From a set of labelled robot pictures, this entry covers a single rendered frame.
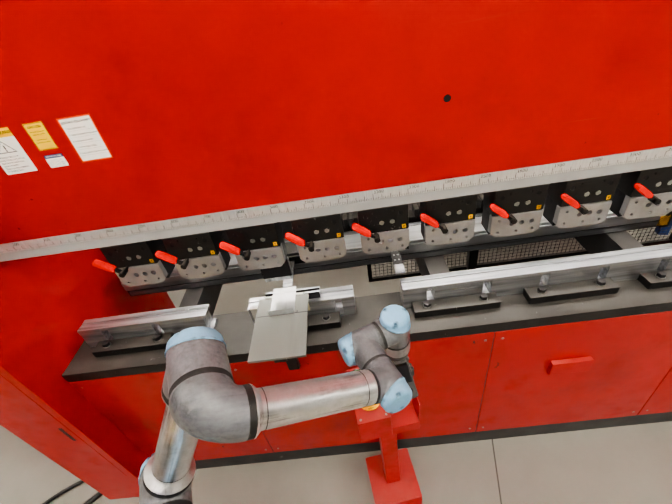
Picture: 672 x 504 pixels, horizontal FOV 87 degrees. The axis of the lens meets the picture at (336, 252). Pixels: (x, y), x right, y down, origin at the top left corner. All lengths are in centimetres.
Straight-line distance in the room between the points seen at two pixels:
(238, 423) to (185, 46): 78
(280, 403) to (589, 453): 172
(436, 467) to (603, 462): 73
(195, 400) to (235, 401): 7
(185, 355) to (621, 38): 115
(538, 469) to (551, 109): 157
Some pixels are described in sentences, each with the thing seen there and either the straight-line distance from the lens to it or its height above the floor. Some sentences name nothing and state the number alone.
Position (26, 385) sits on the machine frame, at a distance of 161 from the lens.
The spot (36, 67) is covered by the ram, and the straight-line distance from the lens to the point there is 111.
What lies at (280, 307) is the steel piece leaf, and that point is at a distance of 127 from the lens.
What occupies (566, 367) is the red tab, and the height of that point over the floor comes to 59.
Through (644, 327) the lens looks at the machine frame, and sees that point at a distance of 167.
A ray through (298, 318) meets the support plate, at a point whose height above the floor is 100.
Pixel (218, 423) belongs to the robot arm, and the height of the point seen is 132.
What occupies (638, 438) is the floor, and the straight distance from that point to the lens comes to 233.
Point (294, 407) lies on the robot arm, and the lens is 73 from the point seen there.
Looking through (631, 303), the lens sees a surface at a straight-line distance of 156.
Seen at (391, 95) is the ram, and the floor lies 163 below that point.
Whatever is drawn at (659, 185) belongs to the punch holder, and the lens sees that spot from 140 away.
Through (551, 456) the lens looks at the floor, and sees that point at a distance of 214.
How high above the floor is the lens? 188
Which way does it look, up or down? 37 degrees down
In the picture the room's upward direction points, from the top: 10 degrees counter-clockwise
